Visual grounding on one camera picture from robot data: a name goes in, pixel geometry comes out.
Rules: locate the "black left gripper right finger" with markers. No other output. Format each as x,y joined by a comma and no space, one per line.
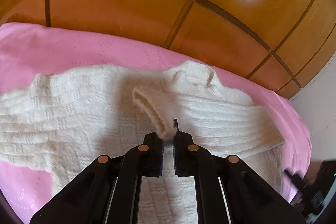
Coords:
227,189

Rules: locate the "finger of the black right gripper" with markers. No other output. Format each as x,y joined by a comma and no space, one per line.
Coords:
295,179

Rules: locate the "white knitted sweater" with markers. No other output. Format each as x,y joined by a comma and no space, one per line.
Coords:
61,123

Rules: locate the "wooden wardrobe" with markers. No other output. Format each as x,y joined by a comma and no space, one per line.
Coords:
279,44

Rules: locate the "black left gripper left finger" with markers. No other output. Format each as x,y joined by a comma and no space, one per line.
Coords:
108,190

